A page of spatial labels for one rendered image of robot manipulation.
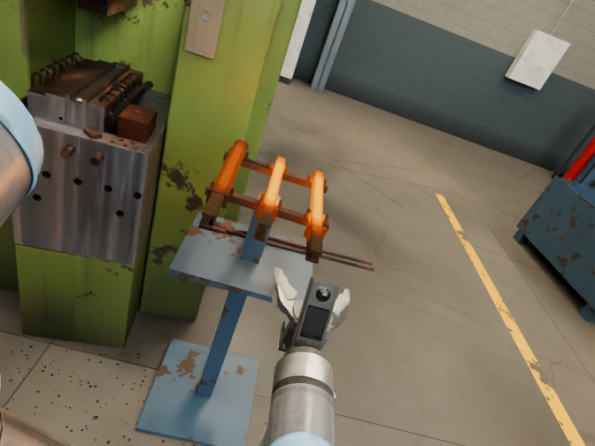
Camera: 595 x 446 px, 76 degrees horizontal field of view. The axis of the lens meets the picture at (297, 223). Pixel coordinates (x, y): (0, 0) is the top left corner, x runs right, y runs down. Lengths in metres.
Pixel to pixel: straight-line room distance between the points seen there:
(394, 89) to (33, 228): 6.45
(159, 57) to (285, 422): 1.42
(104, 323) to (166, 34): 1.13
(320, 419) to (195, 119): 1.05
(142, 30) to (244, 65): 0.52
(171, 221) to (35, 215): 0.44
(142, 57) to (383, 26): 5.70
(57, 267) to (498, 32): 7.06
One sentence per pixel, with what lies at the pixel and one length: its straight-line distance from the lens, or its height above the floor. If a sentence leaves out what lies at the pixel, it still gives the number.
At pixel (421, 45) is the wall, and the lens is 7.22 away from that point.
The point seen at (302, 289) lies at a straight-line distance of 1.13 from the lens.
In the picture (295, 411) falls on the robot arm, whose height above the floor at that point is 1.03.
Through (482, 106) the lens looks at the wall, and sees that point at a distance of 7.78.
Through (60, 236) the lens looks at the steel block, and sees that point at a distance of 1.47.
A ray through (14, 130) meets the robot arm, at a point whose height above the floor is 1.34.
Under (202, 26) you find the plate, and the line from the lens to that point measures 1.26.
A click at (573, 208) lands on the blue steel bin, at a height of 0.60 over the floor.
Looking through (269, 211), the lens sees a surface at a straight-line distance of 0.86.
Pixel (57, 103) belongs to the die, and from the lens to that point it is 1.31.
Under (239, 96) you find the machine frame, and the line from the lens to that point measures 1.31.
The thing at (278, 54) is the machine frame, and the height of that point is 1.18.
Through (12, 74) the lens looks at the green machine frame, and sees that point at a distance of 1.50.
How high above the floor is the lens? 1.47
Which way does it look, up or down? 31 degrees down
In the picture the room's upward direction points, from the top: 22 degrees clockwise
